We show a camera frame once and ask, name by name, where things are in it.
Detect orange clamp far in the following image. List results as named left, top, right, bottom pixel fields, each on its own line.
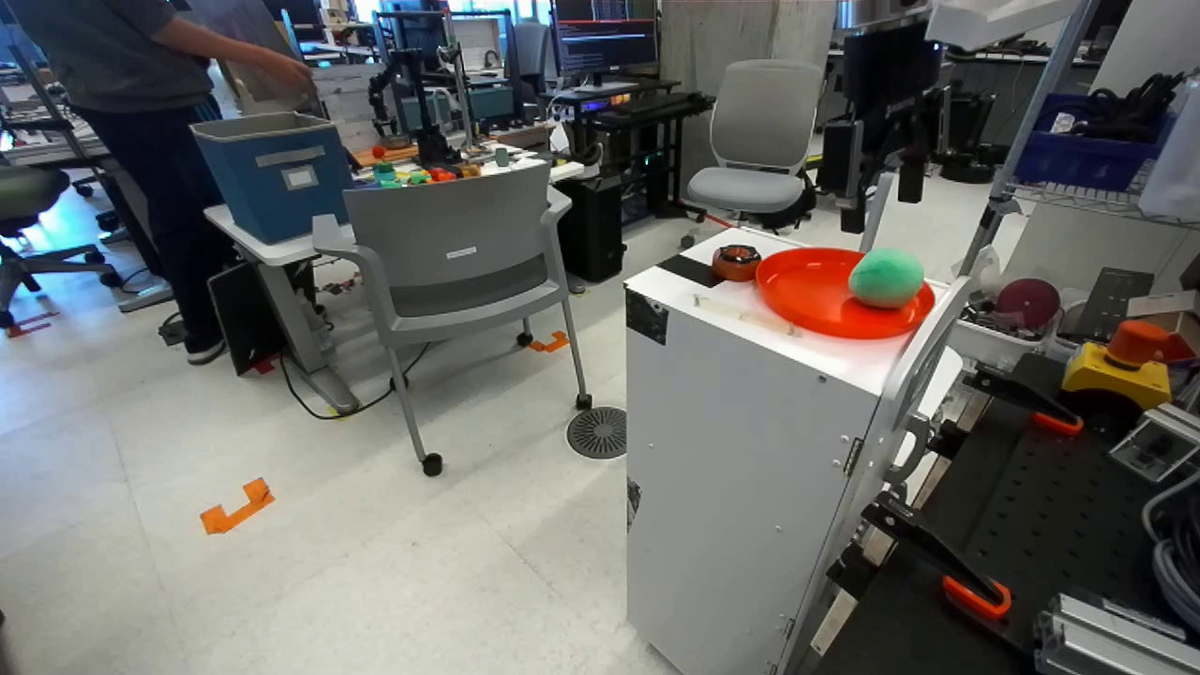
left=966, top=364, right=1085, bottom=441

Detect blue crate on shelf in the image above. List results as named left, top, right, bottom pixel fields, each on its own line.
left=1018, top=93, right=1175, bottom=193

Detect yellow emergency stop button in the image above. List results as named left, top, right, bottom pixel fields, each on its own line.
left=1063, top=321, right=1196, bottom=411

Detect white work table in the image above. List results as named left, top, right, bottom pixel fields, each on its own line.
left=203, top=147, right=601, bottom=271

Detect green plush toy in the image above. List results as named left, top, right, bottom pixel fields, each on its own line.
left=848, top=249, right=923, bottom=307

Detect computer monitor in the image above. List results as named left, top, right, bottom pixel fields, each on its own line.
left=554, top=19, right=658, bottom=77

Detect blue storage bin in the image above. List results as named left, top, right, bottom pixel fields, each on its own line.
left=190, top=114, right=351, bottom=222

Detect aluminium extrusion rail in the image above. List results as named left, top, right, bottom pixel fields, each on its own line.
left=1034, top=593, right=1200, bottom=675

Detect standing person dark clothes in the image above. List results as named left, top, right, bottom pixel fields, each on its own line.
left=8, top=0, right=310, bottom=364

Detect small brown bowl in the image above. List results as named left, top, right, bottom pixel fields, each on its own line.
left=713, top=244, right=760, bottom=281

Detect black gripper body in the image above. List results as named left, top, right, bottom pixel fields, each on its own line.
left=845, top=19, right=941, bottom=162

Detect white toy kitchen cabinet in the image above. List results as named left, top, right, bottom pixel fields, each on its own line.
left=626, top=234, right=966, bottom=675

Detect orange clamp near cabinet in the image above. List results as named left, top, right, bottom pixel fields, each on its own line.
left=863, top=492, right=1018, bottom=632

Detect orange plate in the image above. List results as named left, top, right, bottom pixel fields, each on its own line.
left=753, top=249, right=933, bottom=343

